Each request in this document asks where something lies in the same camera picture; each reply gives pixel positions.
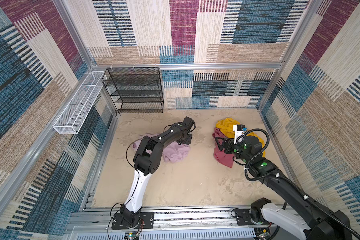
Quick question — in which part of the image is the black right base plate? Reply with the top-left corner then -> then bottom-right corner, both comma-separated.
231,208 -> 270,226

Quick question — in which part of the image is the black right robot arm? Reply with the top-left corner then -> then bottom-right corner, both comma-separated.
215,131 -> 360,240

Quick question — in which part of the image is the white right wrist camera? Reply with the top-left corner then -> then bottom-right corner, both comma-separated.
233,125 -> 247,145

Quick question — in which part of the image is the black wire shelf rack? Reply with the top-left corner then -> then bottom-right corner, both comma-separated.
103,67 -> 164,114

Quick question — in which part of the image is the maroon cloth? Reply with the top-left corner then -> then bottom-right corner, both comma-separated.
212,128 -> 234,168

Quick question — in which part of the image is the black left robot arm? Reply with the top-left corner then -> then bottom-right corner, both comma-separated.
120,117 -> 196,227

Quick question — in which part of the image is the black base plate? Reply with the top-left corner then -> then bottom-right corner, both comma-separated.
231,208 -> 270,226
111,212 -> 155,230

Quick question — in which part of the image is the white wire basket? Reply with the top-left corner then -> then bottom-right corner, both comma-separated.
53,71 -> 105,135

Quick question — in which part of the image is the lilac cloth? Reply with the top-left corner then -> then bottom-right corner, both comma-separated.
132,133 -> 191,163

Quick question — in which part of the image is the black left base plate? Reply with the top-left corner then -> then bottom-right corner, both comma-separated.
111,212 -> 155,230

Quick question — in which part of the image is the yellow cloth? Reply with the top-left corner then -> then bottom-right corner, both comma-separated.
216,118 -> 267,161

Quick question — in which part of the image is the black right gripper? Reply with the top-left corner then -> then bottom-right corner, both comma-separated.
214,136 -> 251,164

